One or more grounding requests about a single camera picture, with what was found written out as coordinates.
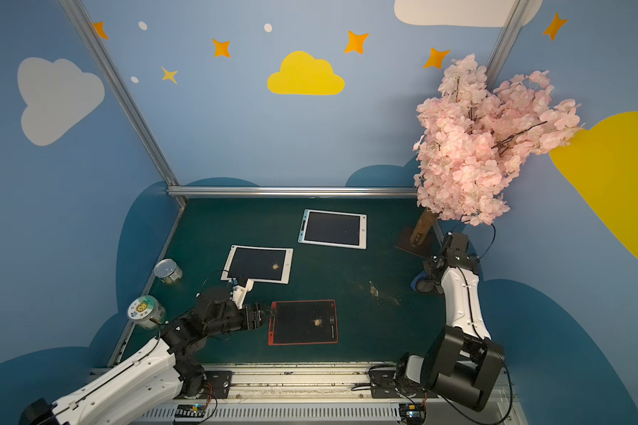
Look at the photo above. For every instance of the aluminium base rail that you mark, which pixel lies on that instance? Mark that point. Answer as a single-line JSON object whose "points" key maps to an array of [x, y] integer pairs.
{"points": [[326, 393]]}

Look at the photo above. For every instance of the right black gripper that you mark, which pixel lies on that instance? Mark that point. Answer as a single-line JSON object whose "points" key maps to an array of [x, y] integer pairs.
{"points": [[455, 250]]}

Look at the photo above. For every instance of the blue wiping cloth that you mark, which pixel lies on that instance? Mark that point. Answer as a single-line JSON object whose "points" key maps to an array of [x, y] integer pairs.
{"points": [[417, 279]]}

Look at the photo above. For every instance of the white frame drawing tablet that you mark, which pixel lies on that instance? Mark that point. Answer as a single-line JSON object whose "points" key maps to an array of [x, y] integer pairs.
{"points": [[259, 264]]}

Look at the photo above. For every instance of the left small circuit board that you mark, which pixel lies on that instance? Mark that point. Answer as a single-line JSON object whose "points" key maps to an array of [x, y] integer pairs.
{"points": [[189, 414]]}

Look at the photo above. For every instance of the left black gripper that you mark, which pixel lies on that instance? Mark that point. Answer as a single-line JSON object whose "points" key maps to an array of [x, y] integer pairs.
{"points": [[252, 318]]}

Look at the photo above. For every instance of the red frame drawing tablet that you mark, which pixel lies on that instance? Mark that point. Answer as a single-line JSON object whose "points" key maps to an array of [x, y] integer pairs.
{"points": [[305, 322]]}

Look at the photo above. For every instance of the pink cherry blossom tree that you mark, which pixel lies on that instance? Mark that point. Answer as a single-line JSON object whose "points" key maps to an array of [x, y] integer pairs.
{"points": [[475, 140]]}

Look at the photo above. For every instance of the silver tin can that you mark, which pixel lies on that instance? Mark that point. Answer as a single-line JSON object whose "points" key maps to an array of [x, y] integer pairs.
{"points": [[168, 271]]}

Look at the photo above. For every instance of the white blue drawing tablet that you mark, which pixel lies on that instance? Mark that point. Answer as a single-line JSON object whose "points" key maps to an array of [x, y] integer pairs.
{"points": [[334, 229]]}

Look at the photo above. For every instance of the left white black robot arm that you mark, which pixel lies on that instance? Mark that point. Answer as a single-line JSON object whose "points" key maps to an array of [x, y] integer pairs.
{"points": [[161, 370]]}

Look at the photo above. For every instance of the right small circuit board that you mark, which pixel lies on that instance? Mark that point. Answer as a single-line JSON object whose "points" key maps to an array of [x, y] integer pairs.
{"points": [[411, 414]]}

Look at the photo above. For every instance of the dark square tree base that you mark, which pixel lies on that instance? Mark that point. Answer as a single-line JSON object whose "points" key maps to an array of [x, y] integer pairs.
{"points": [[416, 243]]}

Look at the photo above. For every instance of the small circuit board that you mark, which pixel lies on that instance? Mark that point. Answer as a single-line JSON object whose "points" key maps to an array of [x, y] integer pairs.
{"points": [[189, 414], [411, 414]]}

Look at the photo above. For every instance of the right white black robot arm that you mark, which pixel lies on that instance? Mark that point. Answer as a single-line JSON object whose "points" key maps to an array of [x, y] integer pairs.
{"points": [[463, 363]]}

